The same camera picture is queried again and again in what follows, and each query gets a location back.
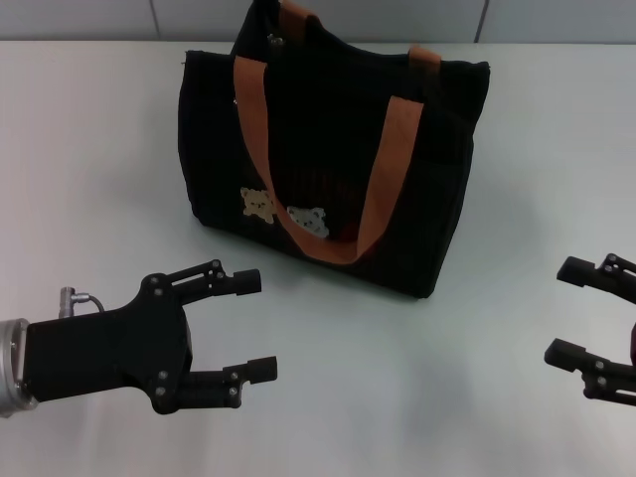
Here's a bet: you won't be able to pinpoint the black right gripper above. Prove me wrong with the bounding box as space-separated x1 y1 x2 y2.
544 252 636 409

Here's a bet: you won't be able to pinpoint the left gripper connector cable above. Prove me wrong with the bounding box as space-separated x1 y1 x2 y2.
59 286 108 318

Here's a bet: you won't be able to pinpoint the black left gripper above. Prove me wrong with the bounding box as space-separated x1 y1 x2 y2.
22 257 279 415

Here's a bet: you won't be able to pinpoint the black food bag brown handles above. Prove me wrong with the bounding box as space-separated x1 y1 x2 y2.
178 0 493 300

